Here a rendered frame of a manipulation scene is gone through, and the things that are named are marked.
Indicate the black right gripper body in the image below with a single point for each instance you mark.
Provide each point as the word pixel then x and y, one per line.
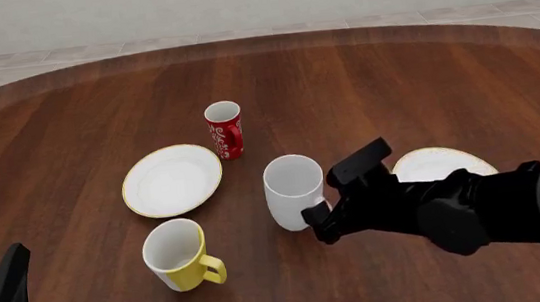
pixel 373 204

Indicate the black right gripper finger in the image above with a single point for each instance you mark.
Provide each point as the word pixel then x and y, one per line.
pixel 319 223
pixel 340 177

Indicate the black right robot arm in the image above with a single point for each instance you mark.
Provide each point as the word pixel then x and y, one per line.
pixel 497 206

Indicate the white plate with gold rim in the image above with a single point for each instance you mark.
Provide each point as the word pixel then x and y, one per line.
pixel 427 166
pixel 173 182

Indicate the red patterned mug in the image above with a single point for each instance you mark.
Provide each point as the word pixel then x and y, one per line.
pixel 220 135

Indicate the yellow and white mug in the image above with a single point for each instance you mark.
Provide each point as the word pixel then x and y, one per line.
pixel 187 276

